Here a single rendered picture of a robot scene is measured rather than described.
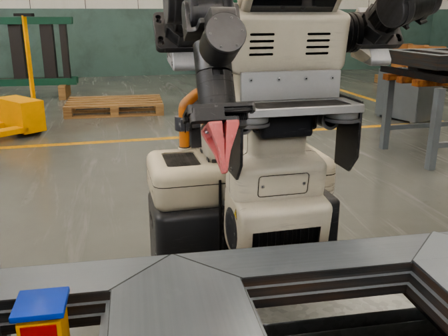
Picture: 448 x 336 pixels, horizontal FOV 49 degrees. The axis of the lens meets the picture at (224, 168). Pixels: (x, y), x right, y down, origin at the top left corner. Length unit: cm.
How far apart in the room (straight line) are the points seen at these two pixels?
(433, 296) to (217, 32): 47
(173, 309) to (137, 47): 976
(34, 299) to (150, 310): 14
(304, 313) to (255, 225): 24
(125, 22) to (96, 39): 67
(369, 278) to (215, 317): 26
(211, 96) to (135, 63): 962
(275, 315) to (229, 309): 32
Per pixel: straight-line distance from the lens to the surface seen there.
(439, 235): 91
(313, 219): 114
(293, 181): 113
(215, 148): 75
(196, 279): 71
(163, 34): 102
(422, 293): 78
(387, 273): 79
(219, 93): 73
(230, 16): 70
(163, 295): 68
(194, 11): 77
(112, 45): 1029
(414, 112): 602
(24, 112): 535
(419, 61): 429
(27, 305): 64
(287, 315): 96
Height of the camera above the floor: 122
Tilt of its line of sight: 17 degrees down
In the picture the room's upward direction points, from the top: straight up
